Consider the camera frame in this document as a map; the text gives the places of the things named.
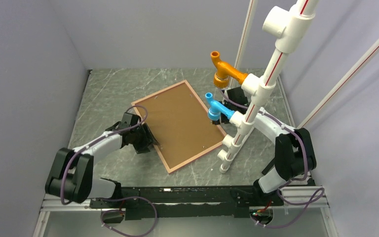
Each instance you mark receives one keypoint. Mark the pink picture frame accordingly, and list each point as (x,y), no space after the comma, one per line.
(177,117)

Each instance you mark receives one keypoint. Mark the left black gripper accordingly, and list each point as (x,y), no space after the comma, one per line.
(148,139)

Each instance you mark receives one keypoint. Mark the black flat bar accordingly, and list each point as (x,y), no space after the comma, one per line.
(269,166)

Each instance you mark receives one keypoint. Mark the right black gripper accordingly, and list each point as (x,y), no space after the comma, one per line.
(224,119)

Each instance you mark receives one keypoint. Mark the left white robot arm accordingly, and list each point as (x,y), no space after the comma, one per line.
(71,177)

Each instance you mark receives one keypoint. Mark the orange pipe fitting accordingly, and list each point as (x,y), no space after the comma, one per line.
(225,71)

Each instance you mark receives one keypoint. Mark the white diagonal pipe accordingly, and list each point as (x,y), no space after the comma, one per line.
(348,76)

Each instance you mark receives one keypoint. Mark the blue pipe fitting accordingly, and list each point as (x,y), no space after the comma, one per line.
(216,108)

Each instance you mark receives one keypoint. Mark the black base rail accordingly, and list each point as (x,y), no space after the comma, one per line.
(193,201)

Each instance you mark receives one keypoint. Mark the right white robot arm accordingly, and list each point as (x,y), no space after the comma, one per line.
(293,156)

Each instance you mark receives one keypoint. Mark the white pvc pipe stand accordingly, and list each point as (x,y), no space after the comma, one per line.
(289,28)

